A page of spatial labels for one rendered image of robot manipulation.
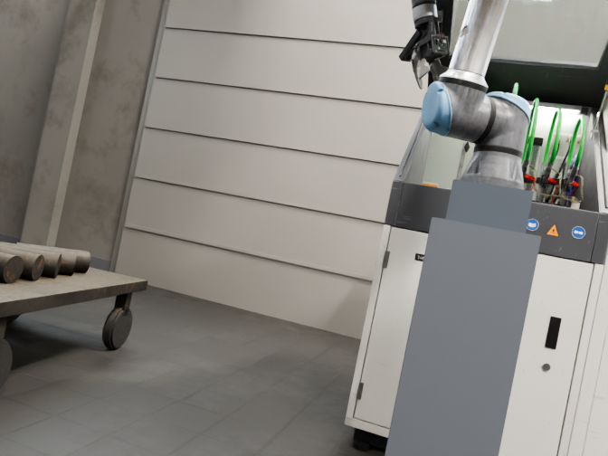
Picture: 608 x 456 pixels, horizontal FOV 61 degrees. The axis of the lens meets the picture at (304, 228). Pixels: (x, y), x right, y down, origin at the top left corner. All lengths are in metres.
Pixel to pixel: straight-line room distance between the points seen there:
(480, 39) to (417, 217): 0.73
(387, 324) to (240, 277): 2.56
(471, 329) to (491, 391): 0.14
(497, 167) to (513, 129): 0.10
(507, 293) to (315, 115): 3.18
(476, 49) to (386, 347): 1.03
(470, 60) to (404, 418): 0.84
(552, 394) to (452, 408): 0.65
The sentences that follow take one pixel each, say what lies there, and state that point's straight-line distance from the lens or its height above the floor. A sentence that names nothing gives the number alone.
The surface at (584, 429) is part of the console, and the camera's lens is 1.92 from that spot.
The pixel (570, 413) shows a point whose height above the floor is 0.32.
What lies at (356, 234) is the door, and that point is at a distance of 3.99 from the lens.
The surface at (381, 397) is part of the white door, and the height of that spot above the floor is 0.20.
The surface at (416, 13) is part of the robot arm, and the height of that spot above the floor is 1.45.
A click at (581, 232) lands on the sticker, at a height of 0.88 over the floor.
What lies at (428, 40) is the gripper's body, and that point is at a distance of 1.73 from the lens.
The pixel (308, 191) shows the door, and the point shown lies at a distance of 4.11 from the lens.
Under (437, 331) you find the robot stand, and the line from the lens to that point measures 1.25.
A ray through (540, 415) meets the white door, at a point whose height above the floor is 0.28.
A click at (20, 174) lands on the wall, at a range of 5.73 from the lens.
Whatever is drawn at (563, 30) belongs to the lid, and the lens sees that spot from 2.30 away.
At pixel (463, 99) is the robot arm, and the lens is 1.28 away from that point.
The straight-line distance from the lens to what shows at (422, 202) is 1.84.
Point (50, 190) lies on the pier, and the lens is 5.31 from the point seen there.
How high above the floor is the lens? 0.70
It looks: 1 degrees up
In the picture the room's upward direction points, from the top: 11 degrees clockwise
